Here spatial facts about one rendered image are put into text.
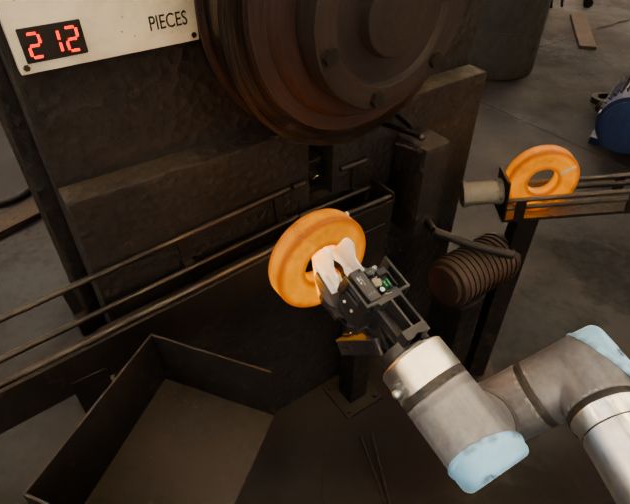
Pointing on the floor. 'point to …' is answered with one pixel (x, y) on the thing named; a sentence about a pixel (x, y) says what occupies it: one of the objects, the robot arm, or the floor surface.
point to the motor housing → (465, 290)
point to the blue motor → (626, 117)
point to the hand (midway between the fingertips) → (319, 249)
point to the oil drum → (508, 37)
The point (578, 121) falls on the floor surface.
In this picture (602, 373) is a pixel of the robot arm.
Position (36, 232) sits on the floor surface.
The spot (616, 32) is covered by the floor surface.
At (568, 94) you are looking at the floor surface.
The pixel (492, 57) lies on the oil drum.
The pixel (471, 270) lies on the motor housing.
